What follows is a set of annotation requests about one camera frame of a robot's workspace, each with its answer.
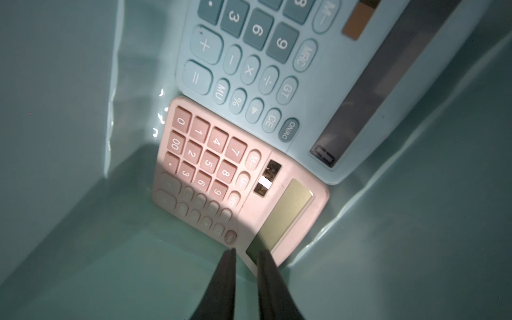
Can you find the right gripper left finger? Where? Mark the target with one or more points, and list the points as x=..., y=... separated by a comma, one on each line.
x=218, y=301

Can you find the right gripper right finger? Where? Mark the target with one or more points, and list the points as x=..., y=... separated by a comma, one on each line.
x=275, y=301

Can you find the small pink calculator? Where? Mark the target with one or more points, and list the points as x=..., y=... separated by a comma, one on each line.
x=232, y=186

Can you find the mint green storage box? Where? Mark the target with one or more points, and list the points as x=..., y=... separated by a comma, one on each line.
x=420, y=230

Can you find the large blue calculator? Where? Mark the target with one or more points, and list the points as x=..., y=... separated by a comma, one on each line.
x=325, y=82

